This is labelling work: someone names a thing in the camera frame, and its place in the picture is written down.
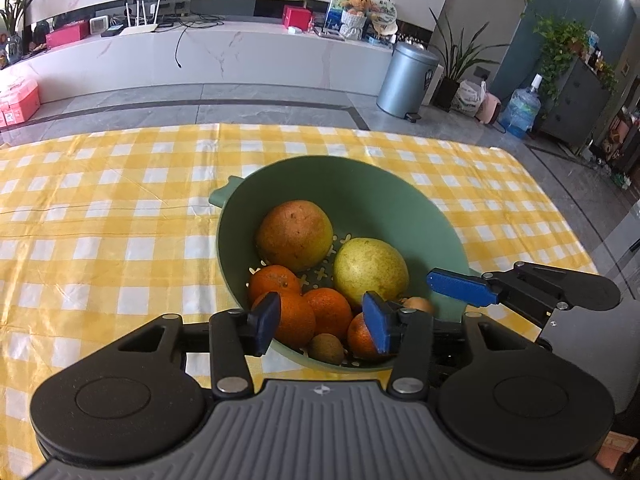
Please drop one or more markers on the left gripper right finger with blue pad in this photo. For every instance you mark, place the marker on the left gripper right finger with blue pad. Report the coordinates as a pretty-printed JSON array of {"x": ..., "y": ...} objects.
[{"x": 407, "y": 335}]

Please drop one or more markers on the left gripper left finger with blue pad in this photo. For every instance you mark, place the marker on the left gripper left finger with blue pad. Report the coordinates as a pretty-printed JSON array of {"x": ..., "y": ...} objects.
[{"x": 235, "y": 334}]

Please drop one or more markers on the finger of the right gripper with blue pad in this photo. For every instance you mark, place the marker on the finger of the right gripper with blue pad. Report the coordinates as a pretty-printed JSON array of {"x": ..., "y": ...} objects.
[{"x": 469, "y": 289}]

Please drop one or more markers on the large orange persimmon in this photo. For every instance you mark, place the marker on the large orange persimmon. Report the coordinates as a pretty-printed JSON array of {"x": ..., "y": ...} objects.
[{"x": 297, "y": 321}]

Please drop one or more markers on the small orange tangerine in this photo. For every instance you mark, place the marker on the small orange tangerine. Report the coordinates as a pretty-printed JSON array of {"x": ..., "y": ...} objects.
[{"x": 272, "y": 279}]

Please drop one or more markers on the large yellow-green pear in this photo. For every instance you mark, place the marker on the large yellow-green pear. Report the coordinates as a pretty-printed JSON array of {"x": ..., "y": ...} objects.
[{"x": 369, "y": 265}]

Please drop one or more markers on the brown longan fruit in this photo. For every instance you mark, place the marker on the brown longan fruit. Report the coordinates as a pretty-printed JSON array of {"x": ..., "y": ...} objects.
[{"x": 326, "y": 348}]

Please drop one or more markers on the reddish yellow apple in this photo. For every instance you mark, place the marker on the reddish yellow apple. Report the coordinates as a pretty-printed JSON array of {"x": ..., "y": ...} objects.
[{"x": 296, "y": 234}]

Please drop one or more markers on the green colander bowl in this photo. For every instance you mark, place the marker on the green colander bowl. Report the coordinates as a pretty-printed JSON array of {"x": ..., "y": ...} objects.
[{"x": 360, "y": 200}]

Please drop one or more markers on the yellow checkered tablecloth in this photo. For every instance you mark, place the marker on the yellow checkered tablecloth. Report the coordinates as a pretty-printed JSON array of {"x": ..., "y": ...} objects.
[{"x": 102, "y": 232}]

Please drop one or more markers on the dark grey drawer cabinet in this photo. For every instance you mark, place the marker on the dark grey drawer cabinet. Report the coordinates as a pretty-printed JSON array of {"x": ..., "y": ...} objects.
[{"x": 571, "y": 116}]

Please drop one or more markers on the blue water jug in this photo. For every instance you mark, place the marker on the blue water jug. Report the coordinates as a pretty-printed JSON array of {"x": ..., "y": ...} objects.
[{"x": 519, "y": 115}]

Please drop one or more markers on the white plastic bag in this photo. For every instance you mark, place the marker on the white plastic bag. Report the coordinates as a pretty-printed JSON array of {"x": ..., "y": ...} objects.
[{"x": 469, "y": 97}]

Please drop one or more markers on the grey metal trash bin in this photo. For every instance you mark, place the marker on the grey metal trash bin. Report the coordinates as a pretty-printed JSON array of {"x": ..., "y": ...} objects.
[{"x": 406, "y": 82}]

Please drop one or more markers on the tall potted floor plant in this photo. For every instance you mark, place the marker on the tall potted floor plant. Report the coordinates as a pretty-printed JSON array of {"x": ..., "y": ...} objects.
[{"x": 457, "y": 55}]

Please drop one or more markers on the trailing green ivy plant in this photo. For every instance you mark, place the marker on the trailing green ivy plant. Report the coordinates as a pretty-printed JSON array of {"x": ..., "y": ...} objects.
[{"x": 562, "y": 42}]

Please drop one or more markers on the white marble tv cabinet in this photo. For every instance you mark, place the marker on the white marble tv cabinet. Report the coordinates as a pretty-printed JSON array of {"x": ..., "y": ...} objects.
[{"x": 231, "y": 53}]

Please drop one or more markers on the teddy bear in bag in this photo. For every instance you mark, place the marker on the teddy bear in bag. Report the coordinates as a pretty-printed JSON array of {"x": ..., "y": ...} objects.
[{"x": 354, "y": 17}]

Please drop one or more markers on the red box on cabinet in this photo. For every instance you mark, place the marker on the red box on cabinet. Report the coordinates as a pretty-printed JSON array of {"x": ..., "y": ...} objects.
[{"x": 296, "y": 16}]

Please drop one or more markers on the white wifi router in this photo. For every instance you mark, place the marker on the white wifi router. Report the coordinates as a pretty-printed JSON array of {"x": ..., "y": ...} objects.
[{"x": 141, "y": 18}]

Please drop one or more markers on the pink plastic storage box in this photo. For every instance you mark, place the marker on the pink plastic storage box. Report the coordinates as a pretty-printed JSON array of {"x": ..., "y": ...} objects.
[{"x": 19, "y": 102}]

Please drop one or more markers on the pink flat box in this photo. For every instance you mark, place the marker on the pink flat box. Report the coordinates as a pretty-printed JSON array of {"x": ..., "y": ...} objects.
[{"x": 67, "y": 34}]

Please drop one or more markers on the green potted orchid plant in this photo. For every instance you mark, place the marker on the green potted orchid plant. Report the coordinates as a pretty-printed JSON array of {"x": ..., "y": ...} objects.
[{"x": 13, "y": 13}]

